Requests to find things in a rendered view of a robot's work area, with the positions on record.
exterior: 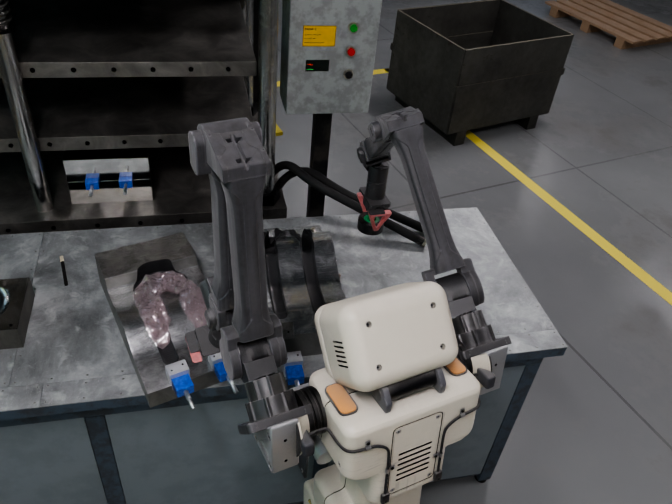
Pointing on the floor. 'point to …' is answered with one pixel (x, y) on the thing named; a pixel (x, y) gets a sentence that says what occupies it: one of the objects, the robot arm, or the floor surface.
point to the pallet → (613, 21)
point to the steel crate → (476, 65)
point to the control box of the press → (327, 68)
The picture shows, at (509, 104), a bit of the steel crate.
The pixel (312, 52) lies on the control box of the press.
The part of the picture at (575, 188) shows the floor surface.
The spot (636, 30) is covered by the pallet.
